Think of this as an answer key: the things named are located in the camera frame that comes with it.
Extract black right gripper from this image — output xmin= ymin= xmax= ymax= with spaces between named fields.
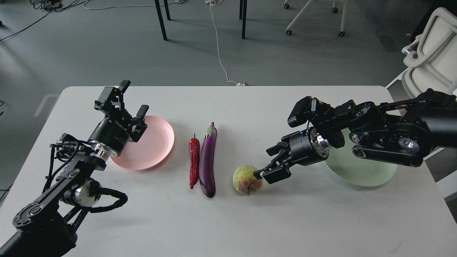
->
xmin=253 ymin=131 xmax=330 ymax=184

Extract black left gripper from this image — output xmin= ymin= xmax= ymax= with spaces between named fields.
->
xmin=88 ymin=80 xmax=149 ymax=156

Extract green yellow apple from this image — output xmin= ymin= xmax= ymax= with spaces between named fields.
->
xmin=233 ymin=165 xmax=263 ymax=195

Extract purple eggplant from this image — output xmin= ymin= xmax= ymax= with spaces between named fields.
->
xmin=199 ymin=122 xmax=217 ymax=198

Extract red chili pepper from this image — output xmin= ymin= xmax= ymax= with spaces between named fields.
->
xmin=189 ymin=134 xmax=200 ymax=189

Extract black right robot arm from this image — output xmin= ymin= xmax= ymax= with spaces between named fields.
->
xmin=253 ymin=89 xmax=457 ymax=184

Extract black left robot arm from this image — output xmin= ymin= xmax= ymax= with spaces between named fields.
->
xmin=1 ymin=80 xmax=149 ymax=257

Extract pink plate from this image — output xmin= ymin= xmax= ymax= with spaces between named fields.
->
xmin=110 ymin=115 xmax=175 ymax=170

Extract green plate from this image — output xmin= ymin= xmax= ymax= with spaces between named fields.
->
xmin=325 ymin=128 xmax=398 ymax=188

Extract black table leg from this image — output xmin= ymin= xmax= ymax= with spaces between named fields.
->
xmin=238 ymin=0 xmax=244 ymax=20
xmin=163 ymin=0 xmax=171 ymax=21
xmin=154 ymin=0 xmax=168 ymax=41
xmin=241 ymin=0 xmax=247 ymax=39

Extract white chair base with casters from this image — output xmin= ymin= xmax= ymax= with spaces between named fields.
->
xmin=285 ymin=0 xmax=350 ymax=38

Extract white office chair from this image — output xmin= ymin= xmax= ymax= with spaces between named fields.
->
xmin=385 ymin=6 xmax=457 ymax=161

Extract black floor cables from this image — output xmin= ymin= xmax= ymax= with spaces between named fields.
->
xmin=0 ymin=0 xmax=90 ymax=43

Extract white floor cable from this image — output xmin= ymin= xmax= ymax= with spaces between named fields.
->
xmin=204 ymin=0 xmax=246 ymax=87

